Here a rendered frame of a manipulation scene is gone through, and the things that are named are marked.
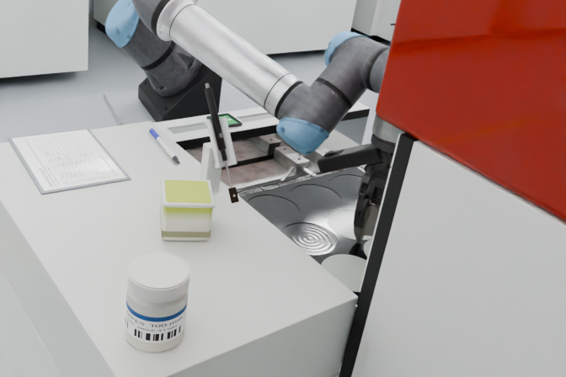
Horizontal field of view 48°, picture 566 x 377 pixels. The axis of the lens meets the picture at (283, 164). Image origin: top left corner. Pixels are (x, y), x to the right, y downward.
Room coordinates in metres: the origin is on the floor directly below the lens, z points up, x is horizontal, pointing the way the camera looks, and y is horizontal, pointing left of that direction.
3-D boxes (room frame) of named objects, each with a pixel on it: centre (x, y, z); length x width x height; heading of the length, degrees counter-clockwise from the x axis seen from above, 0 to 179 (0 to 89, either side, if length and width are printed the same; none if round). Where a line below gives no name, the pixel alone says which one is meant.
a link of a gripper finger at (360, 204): (0.95, -0.15, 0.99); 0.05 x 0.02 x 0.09; 161
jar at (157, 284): (0.59, 0.12, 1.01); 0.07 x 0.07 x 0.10
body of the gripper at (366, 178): (0.96, -0.18, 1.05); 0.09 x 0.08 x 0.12; 71
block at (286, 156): (1.27, -0.02, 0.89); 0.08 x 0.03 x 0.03; 42
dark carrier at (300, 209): (1.03, -0.15, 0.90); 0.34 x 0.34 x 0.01; 42
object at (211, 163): (0.95, 0.11, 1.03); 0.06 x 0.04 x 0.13; 42
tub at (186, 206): (0.82, 0.13, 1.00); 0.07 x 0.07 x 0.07; 16
